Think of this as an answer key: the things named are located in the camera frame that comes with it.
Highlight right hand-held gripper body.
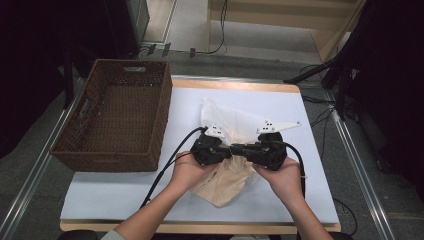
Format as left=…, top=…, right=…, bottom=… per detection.
left=251, top=120, right=303, bottom=172

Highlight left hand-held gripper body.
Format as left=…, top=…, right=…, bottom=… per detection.
left=189, top=124, right=226, bottom=167

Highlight cream cloth garment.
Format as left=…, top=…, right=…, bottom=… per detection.
left=190, top=131, right=262, bottom=208

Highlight white mesh laundry bag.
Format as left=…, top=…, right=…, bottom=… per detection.
left=199, top=97, right=268, bottom=148

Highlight brown wicker basket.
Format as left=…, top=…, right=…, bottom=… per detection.
left=49, top=58, right=173, bottom=173

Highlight person's left hand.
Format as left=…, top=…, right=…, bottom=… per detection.
left=169, top=151, right=218, bottom=196

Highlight person's right hand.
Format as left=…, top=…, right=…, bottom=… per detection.
left=252, top=159, right=303, bottom=205

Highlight black stand legs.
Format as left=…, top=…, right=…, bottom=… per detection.
left=283, top=49, right=355, bottom=122

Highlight person's grey sleeve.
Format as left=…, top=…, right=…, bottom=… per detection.
left=99, top=229, right=126, bottom=240

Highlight light wooden shelf unit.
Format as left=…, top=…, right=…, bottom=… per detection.
left=206, top=0, right=368, bottom=63

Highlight dark cabinet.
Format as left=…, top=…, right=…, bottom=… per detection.
left=103, top=0, right=150, bottom=60

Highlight black curtain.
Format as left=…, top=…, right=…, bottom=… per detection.
left=346, top=0, right=424, bottom=201
left=0, top=0, right=113, bottom=158

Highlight dark rounded object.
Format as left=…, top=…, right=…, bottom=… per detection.
left=56, top=228, right=100, bottom=240

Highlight black floor cables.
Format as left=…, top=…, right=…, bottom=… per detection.
left=300, top=94, right=336, bottom=130

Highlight metal floor rail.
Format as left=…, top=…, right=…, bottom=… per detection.
left=324, top=91, right=398, bottom=240
left=0, top=78, right=85, bottom=240

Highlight thin black hanging cable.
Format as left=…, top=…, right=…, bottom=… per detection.
left=204, top=0, right=230, bottom=55

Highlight black upright post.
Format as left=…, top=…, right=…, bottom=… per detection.
left=62, top=46, right=75, bottom=110

